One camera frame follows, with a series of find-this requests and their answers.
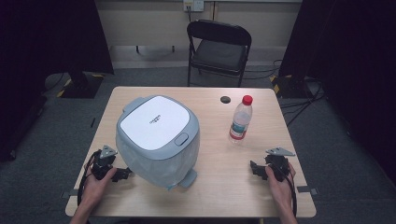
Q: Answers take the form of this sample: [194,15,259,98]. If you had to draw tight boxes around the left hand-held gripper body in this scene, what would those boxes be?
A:
[90,144,119,181]

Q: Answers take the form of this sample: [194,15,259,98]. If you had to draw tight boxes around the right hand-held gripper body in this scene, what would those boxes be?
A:
[264,147,296,183]

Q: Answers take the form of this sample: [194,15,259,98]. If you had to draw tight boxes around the clear water bottle red cap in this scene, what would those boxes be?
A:
[228,94,254,145]

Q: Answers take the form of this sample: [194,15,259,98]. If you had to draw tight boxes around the grey trash can white lid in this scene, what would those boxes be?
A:
[115,94,201,190]

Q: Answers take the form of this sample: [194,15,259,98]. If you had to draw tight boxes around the person's right hand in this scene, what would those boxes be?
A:
[264,162,297,213]

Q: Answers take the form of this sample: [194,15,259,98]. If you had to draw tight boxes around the person's left hand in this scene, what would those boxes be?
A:
[81,167,118,206]

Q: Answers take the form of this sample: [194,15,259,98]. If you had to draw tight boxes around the black stand base striped tape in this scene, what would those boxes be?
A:
[270,74,313,100]
[56,72,106,100]

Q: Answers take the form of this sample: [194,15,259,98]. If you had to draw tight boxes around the dark curtain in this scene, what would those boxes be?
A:
[0,0,115,163]
[277,0,396,185]

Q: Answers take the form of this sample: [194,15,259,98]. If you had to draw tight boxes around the black folding chair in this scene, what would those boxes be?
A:
[186,19,252,88]

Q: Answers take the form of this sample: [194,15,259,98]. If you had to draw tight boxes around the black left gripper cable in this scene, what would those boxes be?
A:
[77,150,104,207]

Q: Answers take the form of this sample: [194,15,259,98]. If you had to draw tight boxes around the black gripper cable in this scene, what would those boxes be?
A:
[77,150,104,207]
[273,163,299,217]

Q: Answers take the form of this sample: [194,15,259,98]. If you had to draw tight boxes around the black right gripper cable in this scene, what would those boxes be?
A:
[273,163,299,217]

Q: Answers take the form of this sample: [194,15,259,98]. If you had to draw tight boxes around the grey table edge bracket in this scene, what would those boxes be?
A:
[296,185,319,197]
[60,189,79,200]

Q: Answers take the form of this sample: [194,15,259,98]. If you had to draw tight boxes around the black floor cables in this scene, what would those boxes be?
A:
[242,59,327,127]

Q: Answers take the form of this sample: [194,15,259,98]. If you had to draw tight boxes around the white wall outlet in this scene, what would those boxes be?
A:
[182,0,205,13]

